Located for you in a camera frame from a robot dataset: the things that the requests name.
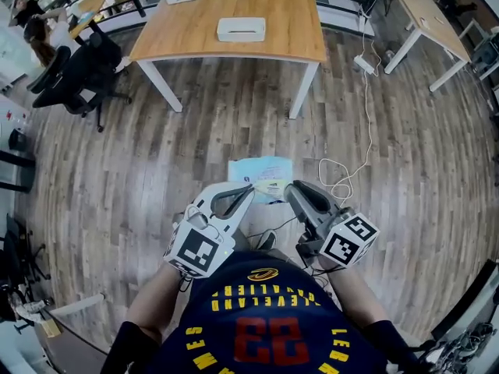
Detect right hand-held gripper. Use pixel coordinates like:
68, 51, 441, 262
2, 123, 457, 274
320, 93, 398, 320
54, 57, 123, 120
284, 180, 381, 270

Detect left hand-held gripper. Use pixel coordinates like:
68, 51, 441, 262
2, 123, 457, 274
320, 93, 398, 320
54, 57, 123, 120
163, 181, 256, 280

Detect light blue plastic packet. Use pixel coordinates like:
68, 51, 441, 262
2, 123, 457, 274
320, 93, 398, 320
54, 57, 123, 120
228, 155, 295, 206

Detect white rectangular container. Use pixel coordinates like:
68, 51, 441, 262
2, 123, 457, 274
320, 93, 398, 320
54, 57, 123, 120
216, 16, 267, 44

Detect person's left forearm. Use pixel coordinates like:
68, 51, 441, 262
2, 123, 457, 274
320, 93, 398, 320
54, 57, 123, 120
123, 261, 196, 343

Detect person's right forearm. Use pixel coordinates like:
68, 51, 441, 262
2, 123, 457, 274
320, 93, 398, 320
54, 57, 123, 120
317, 254, 388, 330

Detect person's grey shoe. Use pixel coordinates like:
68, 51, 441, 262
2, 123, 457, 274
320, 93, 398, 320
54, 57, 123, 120
257, 229, 278, 251

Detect person's navy jersey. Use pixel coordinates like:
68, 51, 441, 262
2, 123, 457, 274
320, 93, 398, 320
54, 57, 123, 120
99, 249, 430, 374

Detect white power strip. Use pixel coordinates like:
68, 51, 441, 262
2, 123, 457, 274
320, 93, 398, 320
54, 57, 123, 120
353, 54, 377, 76

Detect black office chair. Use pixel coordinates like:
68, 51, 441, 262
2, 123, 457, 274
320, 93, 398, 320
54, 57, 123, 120
26, 30, 133, 134

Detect large wooden table white legs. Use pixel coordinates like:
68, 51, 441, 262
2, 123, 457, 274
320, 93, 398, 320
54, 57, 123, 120
129, 0, 328, 121

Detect black swivel chair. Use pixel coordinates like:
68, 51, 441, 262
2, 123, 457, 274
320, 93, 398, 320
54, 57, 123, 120
0, 213, 52, 323

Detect small black bin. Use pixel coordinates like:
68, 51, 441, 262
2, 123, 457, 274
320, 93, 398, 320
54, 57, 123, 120
8, 128, 28, 152

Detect narrow wooden table white legs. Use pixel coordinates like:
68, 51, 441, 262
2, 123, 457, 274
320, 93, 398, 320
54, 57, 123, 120
383, 0, 473, 94

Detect round wooden table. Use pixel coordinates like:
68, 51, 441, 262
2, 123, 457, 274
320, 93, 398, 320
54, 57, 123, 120
67, 0, 108, 41

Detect thin black cable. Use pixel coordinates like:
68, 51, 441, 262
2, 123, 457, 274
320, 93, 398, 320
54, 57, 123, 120
246, 215, 299, 239

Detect white power cable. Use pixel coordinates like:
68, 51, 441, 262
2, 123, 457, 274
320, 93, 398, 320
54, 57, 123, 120
317, 8, 386, 206

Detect tangle of black cables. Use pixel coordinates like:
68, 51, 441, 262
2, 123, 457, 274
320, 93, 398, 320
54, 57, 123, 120
419, 321, 498, 374

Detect white metal frame cart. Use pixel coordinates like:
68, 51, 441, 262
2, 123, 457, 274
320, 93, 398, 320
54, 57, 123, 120
458, 16, 499, 82

